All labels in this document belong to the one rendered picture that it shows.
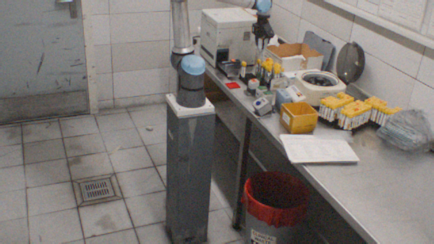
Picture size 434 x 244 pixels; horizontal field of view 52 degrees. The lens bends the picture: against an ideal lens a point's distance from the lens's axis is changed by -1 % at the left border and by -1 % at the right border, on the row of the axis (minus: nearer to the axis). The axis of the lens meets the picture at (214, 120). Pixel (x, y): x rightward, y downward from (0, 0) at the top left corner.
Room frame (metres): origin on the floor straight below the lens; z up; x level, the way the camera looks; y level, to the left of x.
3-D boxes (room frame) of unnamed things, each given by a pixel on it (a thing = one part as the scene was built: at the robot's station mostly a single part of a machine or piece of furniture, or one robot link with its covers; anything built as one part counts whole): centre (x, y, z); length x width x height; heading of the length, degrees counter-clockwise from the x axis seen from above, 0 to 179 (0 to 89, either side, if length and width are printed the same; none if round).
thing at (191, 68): (2.07, 0.13, 1.07); 0.13 x 0.12 x 0.14; 24
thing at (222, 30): (2.76, -0.05, 1.03); 0.31 x 0.27 x 0.30; 24
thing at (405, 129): (1.86, -0.90, 0.97); 0.26 x 0.17 x 0.19; 40
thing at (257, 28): (2.38, -0.22, 1.24); 0.09 x 0.08 x 0.12; 25
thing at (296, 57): (2.61, -0.45, 0.95); 0.29 x 0.25 x 0.15; 114
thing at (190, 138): (2.07, 0.13, 0.44); 0.20 x 0.20 x 0.87; 24
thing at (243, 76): (2.42, -0.20, 0.93); 0.17 x 0.09 x 0.11; 25
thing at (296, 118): (1.93, -0.40, 0.93); 0.13 x 0.13 x 0.10; 20
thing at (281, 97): (2.09, -0.34, 0.92); 0.10 x 0.07 x 0.10; 19
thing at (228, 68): (2.55, -0.05, 0.92); 0.21 x 0.07 x 0.05; 24
